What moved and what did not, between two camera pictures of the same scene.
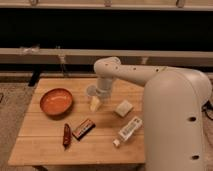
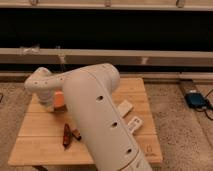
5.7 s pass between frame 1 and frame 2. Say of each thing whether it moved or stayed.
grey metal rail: stayed
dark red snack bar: stayed
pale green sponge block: stayed
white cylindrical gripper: moved
